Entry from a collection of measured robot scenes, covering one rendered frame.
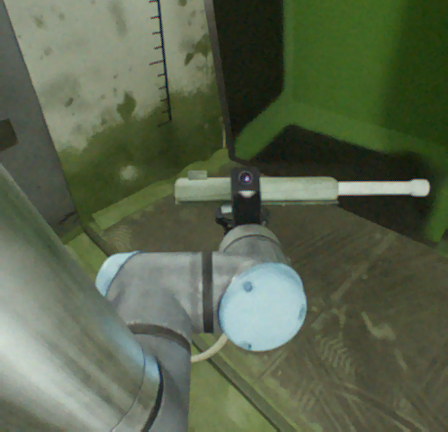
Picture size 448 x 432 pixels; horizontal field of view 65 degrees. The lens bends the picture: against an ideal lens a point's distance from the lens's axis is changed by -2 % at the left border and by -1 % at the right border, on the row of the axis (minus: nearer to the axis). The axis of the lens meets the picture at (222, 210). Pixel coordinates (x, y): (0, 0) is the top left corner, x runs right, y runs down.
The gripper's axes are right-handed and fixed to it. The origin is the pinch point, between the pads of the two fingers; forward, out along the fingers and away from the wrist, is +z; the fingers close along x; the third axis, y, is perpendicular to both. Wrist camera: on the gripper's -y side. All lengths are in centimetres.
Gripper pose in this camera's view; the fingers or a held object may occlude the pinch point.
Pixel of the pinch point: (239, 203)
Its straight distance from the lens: 69.8
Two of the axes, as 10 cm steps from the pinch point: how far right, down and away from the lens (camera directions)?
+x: 10.0, -0.3, 0.2
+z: -0.3, -2.7, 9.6
